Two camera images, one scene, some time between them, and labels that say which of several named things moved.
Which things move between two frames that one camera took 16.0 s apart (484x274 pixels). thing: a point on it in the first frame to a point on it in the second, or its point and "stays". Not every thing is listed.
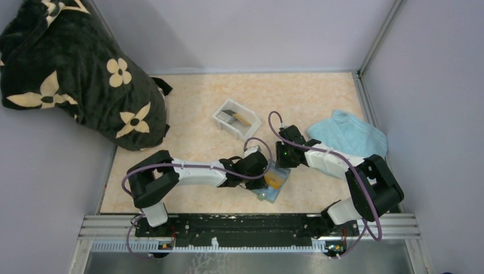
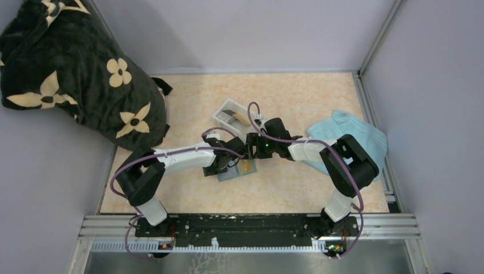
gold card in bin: x=242 y=119 stays
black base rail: x=246 y=230 stays
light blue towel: x=346 y=132 stays
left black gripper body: x=254 y=184 to x=208 y=170
